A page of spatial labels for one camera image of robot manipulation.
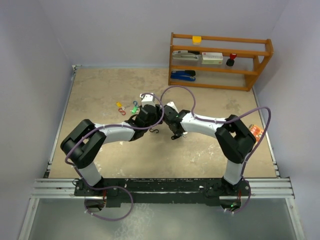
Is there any grey stapler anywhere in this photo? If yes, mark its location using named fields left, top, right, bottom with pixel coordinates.
left=172, top=50, right=200, bottom=61

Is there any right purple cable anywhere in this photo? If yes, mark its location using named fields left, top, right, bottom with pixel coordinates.
left=159, top=85, right=272, bottom=215

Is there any red S carabiner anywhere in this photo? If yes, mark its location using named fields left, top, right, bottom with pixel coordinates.
left=118, top=108, right=126, bottom=116

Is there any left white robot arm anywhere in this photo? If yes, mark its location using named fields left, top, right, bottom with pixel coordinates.
left=60, top=104, right=162, bottom=196

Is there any blue stapler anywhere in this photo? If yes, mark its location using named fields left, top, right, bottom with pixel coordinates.
left=170, top=70, right=196, bottom=82

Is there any orange packet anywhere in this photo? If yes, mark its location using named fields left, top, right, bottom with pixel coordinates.
left=249, top=124, right=264, bottom=139

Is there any white cardboard box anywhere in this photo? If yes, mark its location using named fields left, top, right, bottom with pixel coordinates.
left=201, top=52, right=224, bottom=65

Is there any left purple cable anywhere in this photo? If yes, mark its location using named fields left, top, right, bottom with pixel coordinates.
left=64, top=92, right=165, bottom=221

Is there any yellow lid jar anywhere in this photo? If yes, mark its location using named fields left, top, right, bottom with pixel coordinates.
left=192, top=35, right=202, bottom=45

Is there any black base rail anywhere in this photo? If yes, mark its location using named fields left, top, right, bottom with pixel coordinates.
left=74, top=178, right=251, bottom=209

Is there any purple cable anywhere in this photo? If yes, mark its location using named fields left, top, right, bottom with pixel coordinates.
left=64, top=92, right=165, bottom=221
left=159, top=85, right=272, bottom=215

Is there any black S carabiner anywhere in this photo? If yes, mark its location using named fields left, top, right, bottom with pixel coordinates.
left=149, top=128, right=159, bottom=134

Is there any red black stamp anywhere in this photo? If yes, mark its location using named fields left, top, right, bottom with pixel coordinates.
left=226, top=53, right=237, bottom=67

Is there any green key tag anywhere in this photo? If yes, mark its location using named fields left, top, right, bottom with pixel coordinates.
left=131, top=106, right=139, bottom=114

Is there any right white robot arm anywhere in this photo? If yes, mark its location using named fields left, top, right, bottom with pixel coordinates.
left=163, top=102, right=256, bottom=196

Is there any wooden shelf rack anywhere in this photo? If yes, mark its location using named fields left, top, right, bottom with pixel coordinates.
left=168, top=33, right=274, bottom=92

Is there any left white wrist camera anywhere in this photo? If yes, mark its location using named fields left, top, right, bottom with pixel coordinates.
left=139, top=94, right=156, bottom=108

